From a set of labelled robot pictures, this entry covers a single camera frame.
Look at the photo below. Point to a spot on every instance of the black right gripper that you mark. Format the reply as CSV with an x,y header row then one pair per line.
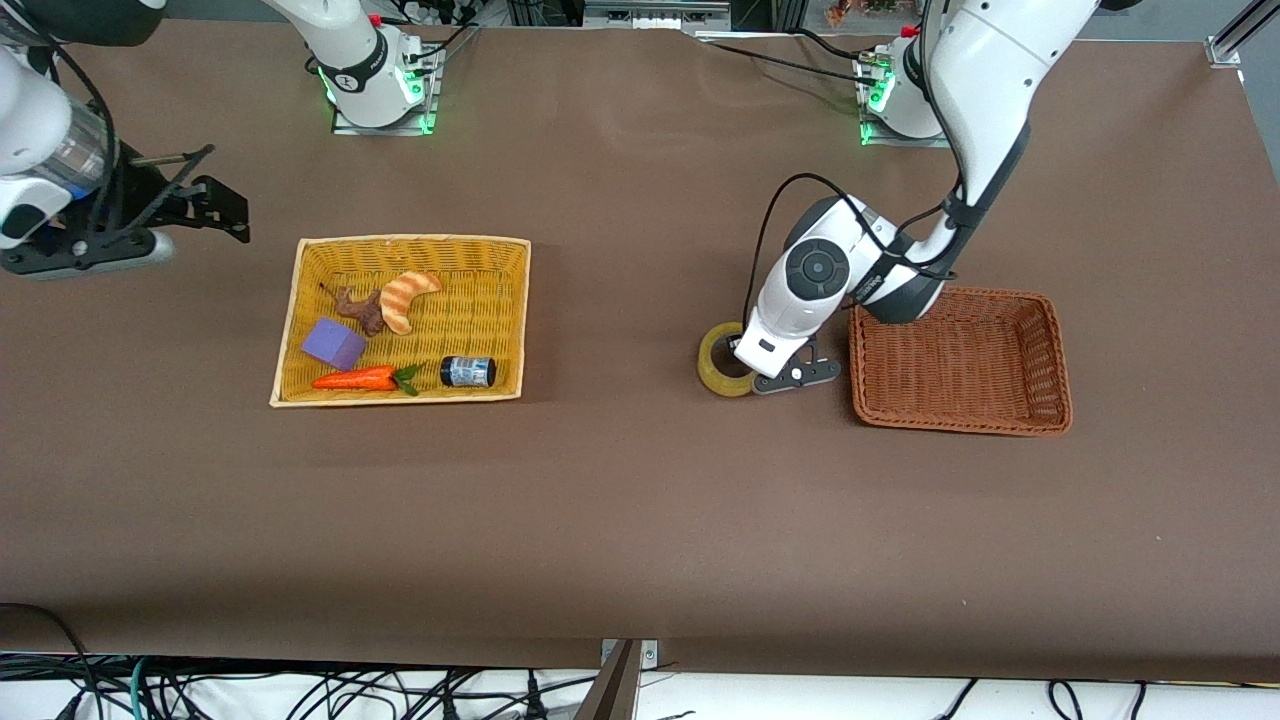
x,y
135,195

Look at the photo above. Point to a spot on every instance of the toy croissant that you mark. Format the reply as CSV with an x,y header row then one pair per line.
x,y
405,300

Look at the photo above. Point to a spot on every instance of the orange toy carrot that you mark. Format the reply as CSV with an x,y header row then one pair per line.
x,y
352,379

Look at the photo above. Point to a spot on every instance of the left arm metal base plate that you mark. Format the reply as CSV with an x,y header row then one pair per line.
x,y
868,100

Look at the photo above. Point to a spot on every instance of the aluminium frame profile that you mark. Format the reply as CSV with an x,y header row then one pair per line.
x,y
1235,40

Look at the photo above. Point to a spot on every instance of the yellow wicker basket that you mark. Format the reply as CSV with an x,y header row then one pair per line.
x,y
450,330

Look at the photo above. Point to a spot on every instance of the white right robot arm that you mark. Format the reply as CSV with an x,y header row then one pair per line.
x,y
350,60

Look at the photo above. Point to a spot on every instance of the dark angled bar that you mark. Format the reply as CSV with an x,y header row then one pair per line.
x,y
610,690

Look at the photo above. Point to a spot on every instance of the grey metal equipment box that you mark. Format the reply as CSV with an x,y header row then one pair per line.
x,y
655,14

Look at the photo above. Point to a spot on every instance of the metal table bracket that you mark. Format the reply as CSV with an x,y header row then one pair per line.
x,y
650,652

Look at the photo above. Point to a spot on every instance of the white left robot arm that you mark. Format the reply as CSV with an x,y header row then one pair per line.
x,y
990,60

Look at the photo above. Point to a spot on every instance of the clear yellowish tape roll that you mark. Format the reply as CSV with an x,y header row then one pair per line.
x,y
712,378

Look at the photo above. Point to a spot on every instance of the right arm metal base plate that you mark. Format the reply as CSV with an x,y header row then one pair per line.
x,y
432,90

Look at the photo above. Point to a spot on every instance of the small dark jar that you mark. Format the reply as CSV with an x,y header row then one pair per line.
x,y
468,372

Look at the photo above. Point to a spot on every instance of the brown wicker basket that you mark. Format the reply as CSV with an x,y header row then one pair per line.
x,y
960,370

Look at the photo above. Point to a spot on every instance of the purple cube block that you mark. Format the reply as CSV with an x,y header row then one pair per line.
x,y
332,343

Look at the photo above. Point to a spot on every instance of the brown toy root figure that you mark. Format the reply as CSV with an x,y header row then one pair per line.
x,y
365,312

